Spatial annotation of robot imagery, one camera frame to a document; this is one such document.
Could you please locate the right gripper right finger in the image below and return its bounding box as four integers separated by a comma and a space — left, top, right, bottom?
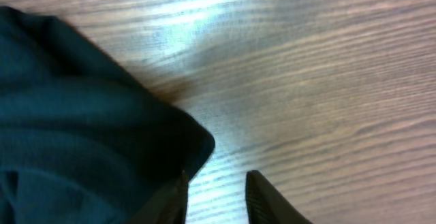
245, 170, 312, 224

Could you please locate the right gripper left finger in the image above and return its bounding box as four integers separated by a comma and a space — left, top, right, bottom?
127, 171, 189, 224

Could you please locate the black t-shirt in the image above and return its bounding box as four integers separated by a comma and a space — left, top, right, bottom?
1, 6, 215, 223

